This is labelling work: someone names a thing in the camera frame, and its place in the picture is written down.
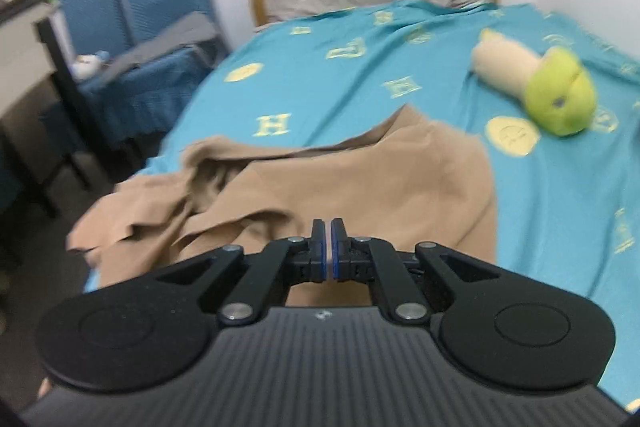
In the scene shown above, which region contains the teal printed bedsheet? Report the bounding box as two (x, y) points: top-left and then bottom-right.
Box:
(82, 0), (640, 413)

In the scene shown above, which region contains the green and beige plush toy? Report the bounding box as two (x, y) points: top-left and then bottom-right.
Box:
(472, 29), (598, 138)

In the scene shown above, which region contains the grey seat cushion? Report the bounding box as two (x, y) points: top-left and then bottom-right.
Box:
(102, 12), (223, 80)

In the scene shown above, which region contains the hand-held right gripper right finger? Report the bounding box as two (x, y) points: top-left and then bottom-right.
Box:
(330, 218), (503, 327)

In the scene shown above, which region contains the tan shirt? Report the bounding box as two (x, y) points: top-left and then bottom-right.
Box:
(65, 104), (498, 308)

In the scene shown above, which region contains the white table with dark legs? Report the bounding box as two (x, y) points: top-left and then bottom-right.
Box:
(0, 0), (96, 218)

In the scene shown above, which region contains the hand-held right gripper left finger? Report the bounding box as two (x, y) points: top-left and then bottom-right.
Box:
(145, 218), (328, 327)

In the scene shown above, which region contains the small white plush toy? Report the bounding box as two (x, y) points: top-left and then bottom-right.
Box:
(69, 51), (110, 78)

